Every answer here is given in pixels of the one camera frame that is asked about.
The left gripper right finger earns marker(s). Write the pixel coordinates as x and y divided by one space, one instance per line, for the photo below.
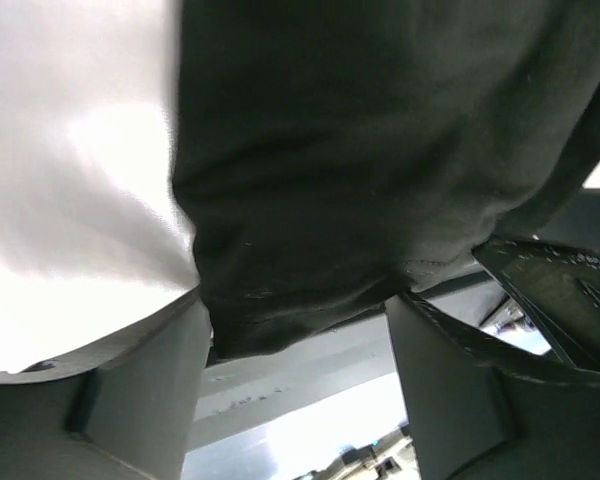
479 408

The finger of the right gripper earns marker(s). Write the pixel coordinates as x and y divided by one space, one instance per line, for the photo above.
557 287

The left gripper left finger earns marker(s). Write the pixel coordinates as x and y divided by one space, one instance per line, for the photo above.
118 408

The black t shirt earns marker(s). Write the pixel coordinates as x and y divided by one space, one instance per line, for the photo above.
332 154

